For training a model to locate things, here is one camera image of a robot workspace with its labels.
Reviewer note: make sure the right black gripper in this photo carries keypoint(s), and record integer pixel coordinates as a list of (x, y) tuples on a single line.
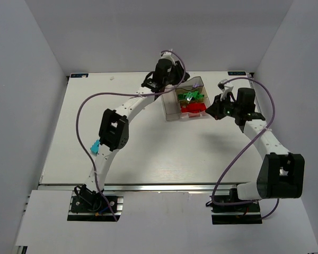
[(217, 107)]

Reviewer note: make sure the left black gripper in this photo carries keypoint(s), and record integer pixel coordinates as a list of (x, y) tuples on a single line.
[(180, 76)]

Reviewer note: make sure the green lego plate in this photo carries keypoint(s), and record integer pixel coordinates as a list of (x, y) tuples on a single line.
[(190, 96)]

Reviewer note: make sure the red lego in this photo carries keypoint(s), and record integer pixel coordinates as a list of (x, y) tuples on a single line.
[(193, 108)]

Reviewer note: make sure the cyan lego brick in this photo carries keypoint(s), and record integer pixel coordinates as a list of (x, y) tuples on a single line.
[(95, 147)]

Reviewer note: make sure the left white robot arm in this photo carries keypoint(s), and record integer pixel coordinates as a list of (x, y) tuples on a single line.
[(114, 127)]

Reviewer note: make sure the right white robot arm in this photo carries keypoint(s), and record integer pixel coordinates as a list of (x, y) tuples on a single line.
[(282, 172)]

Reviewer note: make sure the dark smoked container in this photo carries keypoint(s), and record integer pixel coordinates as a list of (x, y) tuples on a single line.
[(188, 85)]

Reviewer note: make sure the tan amber middle container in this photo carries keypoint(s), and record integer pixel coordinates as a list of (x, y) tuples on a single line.
[(186, 102)]

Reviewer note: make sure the clear front container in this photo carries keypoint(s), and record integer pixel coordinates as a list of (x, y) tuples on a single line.
[(191, 115)]

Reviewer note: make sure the clear long narrow container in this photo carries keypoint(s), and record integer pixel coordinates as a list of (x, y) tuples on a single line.
[(171, 106)]

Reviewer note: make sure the blue label right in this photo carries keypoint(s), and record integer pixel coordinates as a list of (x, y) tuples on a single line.
[(236, 73)]

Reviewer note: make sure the blue label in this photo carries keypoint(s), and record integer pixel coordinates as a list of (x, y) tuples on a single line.
[(236, 73), (79, 75)]

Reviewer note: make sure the blue label left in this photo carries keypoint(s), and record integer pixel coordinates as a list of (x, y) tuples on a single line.
[(79, 75)]

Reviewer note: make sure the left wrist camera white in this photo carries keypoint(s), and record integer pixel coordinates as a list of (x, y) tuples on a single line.
[(167, 54)]

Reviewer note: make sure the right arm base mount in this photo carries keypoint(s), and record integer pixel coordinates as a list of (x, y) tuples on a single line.
[(236, 214)]

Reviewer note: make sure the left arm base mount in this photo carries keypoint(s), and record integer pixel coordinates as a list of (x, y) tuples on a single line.
[(90, 206)]

